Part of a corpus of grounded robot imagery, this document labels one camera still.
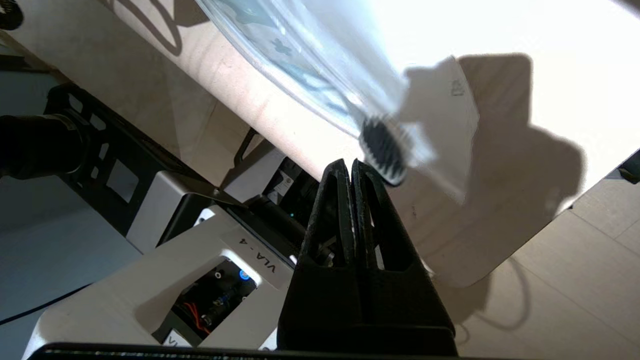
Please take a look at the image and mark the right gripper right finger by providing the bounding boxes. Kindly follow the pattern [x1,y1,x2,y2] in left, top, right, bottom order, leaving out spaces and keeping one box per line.
[351,159,457,357]

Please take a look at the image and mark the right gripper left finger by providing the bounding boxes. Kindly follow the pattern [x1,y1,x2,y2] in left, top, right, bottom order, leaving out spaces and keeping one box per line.
[276,158,363,357]

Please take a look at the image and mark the grey toothbrush black bristles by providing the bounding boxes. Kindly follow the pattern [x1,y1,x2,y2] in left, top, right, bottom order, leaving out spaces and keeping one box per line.
[359,116,408,187]

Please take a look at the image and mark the white blue horse pouch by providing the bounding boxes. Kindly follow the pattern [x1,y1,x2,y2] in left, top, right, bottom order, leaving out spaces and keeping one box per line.
[195,0,481,206]

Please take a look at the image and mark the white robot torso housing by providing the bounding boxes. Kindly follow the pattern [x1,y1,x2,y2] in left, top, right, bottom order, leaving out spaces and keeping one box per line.
[20,205,298,360]

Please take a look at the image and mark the small black floor object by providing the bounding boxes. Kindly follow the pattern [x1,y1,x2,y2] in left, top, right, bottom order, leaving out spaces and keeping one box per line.
[617,150,640,183]

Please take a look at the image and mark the black silver robot base frame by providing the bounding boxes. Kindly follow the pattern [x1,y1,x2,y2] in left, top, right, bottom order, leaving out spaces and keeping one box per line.
[42,82,321,256]

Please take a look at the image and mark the thin black floor cable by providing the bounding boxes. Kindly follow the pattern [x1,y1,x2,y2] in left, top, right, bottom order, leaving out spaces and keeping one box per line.
[0,284,93,326]

